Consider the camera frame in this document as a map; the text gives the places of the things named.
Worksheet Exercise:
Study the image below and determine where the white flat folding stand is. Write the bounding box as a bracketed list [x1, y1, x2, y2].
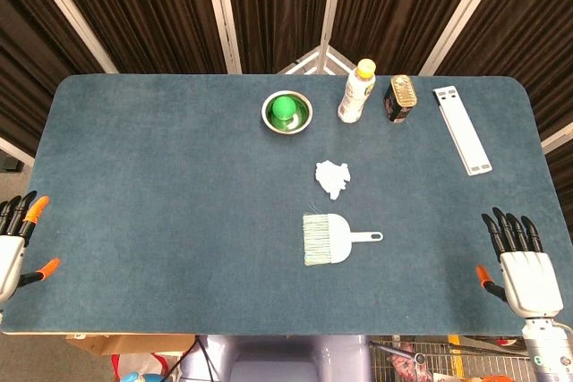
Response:
[432, 85, 493, 176]

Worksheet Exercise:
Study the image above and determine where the brown curtain folding screen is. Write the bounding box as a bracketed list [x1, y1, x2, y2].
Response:
[0, 0, 573, 240]

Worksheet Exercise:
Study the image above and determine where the white screen base foot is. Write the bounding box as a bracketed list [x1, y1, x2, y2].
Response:
[276, 45, 355, 76]

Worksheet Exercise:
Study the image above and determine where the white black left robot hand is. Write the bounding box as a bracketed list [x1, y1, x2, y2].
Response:
[0, 191, 62, 305]

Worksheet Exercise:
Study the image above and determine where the red white bag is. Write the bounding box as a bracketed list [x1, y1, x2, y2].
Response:
[110, 352, 180, 382]

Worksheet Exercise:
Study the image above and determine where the pale green hand brush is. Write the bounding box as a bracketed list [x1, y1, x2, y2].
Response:
[302, 213, 384, 267]

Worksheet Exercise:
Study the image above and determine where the blue felt table mat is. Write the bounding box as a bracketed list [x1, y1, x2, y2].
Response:
[0, 73, 573, 336]

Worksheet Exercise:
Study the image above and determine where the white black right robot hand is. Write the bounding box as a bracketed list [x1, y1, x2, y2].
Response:
[475, 207, 564, 320]

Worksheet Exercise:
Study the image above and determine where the white paper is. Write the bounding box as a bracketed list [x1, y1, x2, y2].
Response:
[314, 159, 353, 201]

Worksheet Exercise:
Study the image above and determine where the dark tin can gold lid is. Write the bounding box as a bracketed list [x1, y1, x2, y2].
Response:
[382, 74, 419, 124]

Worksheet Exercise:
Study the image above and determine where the green ball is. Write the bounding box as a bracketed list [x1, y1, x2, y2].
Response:
[272, 96, 297, 123]

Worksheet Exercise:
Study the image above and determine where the black cable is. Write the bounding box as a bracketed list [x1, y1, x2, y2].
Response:
[165, 335, 223, 382]

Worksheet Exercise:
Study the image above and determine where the stainless steel bowl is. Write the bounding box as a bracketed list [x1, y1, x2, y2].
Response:
[261, 90, 313, 134]

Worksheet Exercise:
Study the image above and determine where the metal wire cart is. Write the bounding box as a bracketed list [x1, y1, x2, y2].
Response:
[369, 335, 538, 382]

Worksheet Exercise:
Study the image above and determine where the white bottle yellow cap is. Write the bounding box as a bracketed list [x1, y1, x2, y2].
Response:
[337, 58, 377, 124]

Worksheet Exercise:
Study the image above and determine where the brown cardboard box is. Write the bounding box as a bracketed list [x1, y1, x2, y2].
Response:
[65, 333, 198, 356]

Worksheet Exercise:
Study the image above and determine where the lavender robot torso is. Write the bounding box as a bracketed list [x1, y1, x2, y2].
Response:
[181, 335, 372, 382]

